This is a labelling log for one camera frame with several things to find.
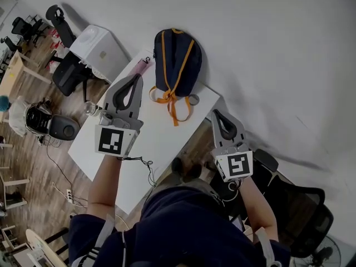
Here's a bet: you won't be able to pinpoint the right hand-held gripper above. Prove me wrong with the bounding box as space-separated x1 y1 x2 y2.
211 109 254 183

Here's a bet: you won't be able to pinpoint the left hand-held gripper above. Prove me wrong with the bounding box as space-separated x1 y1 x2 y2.
94 73 145 159

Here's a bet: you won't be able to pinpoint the navy backpack with orange trim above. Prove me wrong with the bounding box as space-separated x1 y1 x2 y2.
149 28 204 127

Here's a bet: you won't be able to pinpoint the person's right forearm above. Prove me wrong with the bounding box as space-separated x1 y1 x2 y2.
238 176 279 245

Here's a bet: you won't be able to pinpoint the person's left forearm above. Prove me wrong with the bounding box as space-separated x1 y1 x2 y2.
87 154 123 221

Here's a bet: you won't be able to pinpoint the clear glass bottle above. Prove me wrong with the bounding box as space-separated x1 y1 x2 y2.
84 101 103 118

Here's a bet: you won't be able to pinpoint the white box appliance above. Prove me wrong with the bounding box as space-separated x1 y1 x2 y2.
69 24 132 85

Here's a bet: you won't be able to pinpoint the white table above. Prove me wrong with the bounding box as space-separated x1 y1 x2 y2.
67 47 221 215

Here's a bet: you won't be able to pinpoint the person's black shoes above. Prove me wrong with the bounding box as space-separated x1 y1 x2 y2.
170 156 203 181

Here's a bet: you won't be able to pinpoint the black office chair with headrest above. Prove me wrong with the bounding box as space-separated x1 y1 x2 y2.
45 4 110 103

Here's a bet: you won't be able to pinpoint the black rounded device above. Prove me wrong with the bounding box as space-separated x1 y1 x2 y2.
48 115 82 142

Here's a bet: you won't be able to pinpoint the person's navy shirt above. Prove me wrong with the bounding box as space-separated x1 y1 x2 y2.
67 186 292 267

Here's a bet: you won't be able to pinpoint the black wide office chair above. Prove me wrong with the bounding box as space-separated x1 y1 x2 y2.
250 148 335 259

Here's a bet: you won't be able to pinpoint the light wooden desk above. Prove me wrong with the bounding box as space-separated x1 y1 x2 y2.
0 50 53 122

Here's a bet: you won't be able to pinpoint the black mesh office chair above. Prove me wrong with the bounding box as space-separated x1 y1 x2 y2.
11 14 51 48

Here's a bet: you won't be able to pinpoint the black floor fan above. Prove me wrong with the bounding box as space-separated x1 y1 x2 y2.
291 233 342 267

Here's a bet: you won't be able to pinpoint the round wooden table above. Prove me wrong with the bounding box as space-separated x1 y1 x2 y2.
24 228 68 267

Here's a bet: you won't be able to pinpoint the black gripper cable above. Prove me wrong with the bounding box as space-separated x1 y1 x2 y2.
116 155 159 189

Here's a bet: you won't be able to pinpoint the wooden stool frame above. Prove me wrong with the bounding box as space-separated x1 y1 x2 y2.
0 173 31 210

